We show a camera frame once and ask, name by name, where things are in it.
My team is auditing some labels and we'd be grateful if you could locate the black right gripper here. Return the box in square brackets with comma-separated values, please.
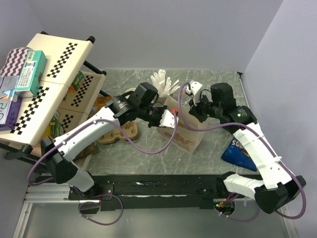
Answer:
[189, 92, 222, 123]

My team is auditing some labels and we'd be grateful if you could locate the cardboard cup carrier tray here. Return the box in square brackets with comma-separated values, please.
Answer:
[97, 121, 138, 145]

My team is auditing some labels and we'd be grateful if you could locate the brown paper takeout bag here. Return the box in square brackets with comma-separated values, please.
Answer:
[157, 96, 211, 155]

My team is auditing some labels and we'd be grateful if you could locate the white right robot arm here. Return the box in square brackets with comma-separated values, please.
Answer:
[186, 81, 307, 219]

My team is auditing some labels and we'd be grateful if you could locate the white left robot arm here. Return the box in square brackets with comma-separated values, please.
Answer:
[40, 82, 176, 199]

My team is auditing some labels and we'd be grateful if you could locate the blue chips bag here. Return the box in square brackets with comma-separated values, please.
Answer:
[221, 137, 257, 172]

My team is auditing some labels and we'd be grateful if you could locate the orange snack bag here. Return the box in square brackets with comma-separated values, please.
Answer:
[92, 96, 112, 113]

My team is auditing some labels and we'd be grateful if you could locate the green box middle shelf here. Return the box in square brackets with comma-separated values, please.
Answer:
[69, 71, 85, 91]

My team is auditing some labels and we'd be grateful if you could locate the cream checkered shelf rack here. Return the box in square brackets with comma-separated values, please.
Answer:
[0, 31, 106, 165]

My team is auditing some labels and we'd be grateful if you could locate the green orange box lower shelf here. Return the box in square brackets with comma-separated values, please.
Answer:
[41, 116, 63, 140]

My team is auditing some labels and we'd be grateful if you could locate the teal cardboard box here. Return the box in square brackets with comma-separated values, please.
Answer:
[15, 51, 47, 98]

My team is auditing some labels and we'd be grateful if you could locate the purple product box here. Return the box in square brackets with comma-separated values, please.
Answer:
[0, 96, 22, 131]

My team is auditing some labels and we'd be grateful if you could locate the pink wavy patterned can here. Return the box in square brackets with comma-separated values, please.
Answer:
[0, 47, 31, 76]

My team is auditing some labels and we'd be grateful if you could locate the silver grey small box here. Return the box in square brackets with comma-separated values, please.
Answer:
[0, 75, 19, 102]

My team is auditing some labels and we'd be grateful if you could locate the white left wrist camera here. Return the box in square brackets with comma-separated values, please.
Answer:
[159, 109, 179, 128]

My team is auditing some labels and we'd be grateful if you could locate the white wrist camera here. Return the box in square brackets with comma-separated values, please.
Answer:
[159, 109, 179, 128]
[186, 80, 203, 105]

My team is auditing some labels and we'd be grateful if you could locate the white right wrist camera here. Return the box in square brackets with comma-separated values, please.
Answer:
[186, 80, 203, 105]

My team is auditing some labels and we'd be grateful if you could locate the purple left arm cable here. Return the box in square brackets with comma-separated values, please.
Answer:
[27, 111, 179, 226]

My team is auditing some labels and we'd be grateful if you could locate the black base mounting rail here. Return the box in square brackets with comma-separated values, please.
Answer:
[68, 175, 230, 211]

